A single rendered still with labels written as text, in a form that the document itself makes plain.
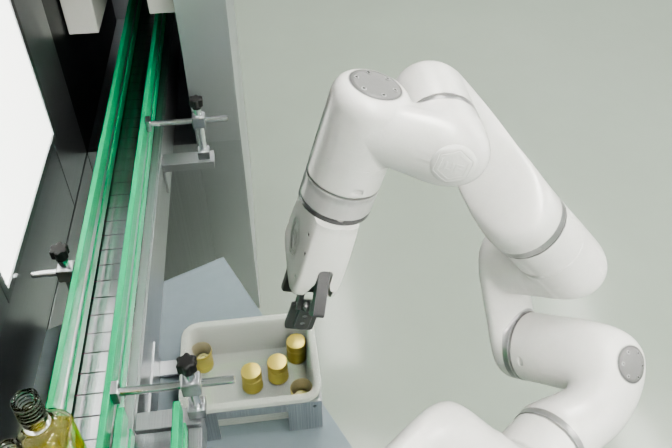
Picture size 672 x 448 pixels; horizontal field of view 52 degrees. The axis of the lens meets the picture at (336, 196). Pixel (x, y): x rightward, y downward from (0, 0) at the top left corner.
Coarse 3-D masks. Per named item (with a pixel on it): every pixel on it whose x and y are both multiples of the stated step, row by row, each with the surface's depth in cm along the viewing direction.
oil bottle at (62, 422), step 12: (48, 408) 79; (60, 420) 78; (72, 420) 81; (24, 432) 76; (48, 432) 76; (60, 432) 77; (72, 432) 80; (24, 444) 76; (36, 444) 76; (48, 444) 76; (60, 444) 77; (72, 444) 80; (84, 444) 84
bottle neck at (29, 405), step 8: (16, 392) 75; (24, 392) 75; (32, 392) 74; (16, 400) 74; (24, 400) 75; (32, 400) 76; (40, 400) 75; (16, 408) 73; (24, 408) 73; (32, 408) 73; (40, 408) 74; (16, 416) 74; (24, 416) 73; (32, 416) 74; (40, 416) 75; (48, 416) 77; (24, 424) 74; (32, 424) 75; (40, 424) 75; (48, 424) 77; (32, 432) 76; (40, 432) 76
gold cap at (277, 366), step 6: (276, 354) 118; (282, 354) 118; (270, 360) 117; (276, 360) 117; (282, 360) 117; (270, 366) 116; (276, 366) 116; (282, 366) 116; (270, 372) 117; (276, 372) 116; (282, 372) 116; (270, 378) 118; (276, 378) 117; (282, 378) 117; (276, 384) 118
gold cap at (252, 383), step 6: (246, 366) 116; (252, 366) 116; (258, 366) 116; (246, 372) 115; (252, 372) 115; (258, 372) 115; (246, 378) 114; (252, 378) 114; (258, 378) 115; (246, 384) 115; (252, 384) 115; (258, 384) 116; (246, 390) 116; (252, 390) 116; (258, 390) 117
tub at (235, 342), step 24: (192, 336) 119; (216, 336) 120; (240, 336) 121; (264, 336) 122; (288, 336) 123; (312, 336) 117; (216, 360) 122; (240, 360) 122; (264, 360) 122; (312, 360) 113; (240, 384) 118; (264, 384) 118; (288, 384) 118; (312, 384) 112; (216, 408) 107; (240, 408) 107
